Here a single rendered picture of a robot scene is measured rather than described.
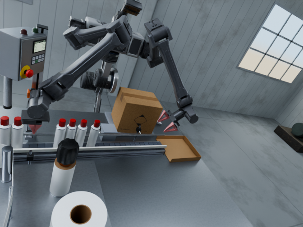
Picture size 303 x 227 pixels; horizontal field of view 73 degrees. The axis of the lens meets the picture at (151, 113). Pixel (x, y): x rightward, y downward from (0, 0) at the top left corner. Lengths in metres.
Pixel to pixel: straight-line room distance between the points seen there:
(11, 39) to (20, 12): 2.53
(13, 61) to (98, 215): 0.71
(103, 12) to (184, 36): 1.49
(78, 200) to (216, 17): 3.89
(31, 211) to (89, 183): 0.28
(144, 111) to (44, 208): 0.87
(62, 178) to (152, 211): 0.52
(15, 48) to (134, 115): 0.86
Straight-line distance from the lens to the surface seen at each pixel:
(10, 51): 1.02
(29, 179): 1.16
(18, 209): 1.07
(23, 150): 1.25
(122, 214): 1.17
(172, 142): 1.76
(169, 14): 3.81
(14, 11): 3.53
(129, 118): 1.52
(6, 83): 1.17
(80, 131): 1.22
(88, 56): 0.90
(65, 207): 0.90
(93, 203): 0.93
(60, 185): 1.03
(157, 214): 1.24
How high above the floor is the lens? 1.78
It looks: 28 degrees down
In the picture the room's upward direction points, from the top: 23 degrees clockwise
